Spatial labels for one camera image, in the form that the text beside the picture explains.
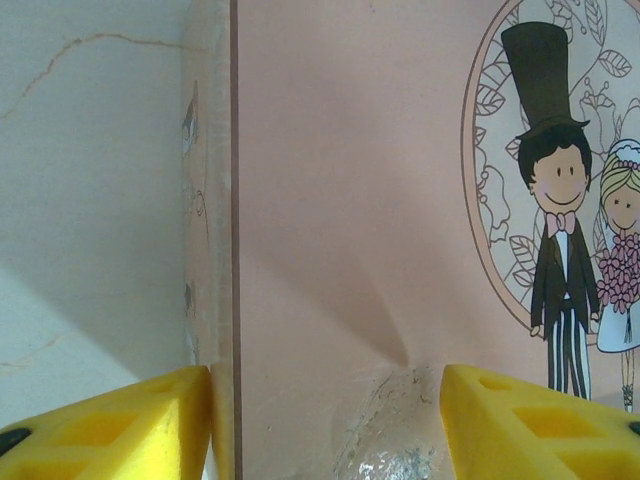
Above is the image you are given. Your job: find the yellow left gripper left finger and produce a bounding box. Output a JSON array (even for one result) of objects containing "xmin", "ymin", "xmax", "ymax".
[{"xmin": 0, "ymin": 364, "xmax": 212, "ymax": 480}]

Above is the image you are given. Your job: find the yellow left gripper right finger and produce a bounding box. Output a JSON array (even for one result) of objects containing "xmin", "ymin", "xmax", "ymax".
[{"xmin": 439, "ymin": 363, "xmax": 640, "ymax": 480}]

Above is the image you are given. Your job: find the pink wedding couple tin box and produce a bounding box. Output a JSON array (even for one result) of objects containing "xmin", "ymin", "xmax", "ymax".
[{"xmin": 178, "ymin": 0, "xmax": 640, "ymax": 480}]

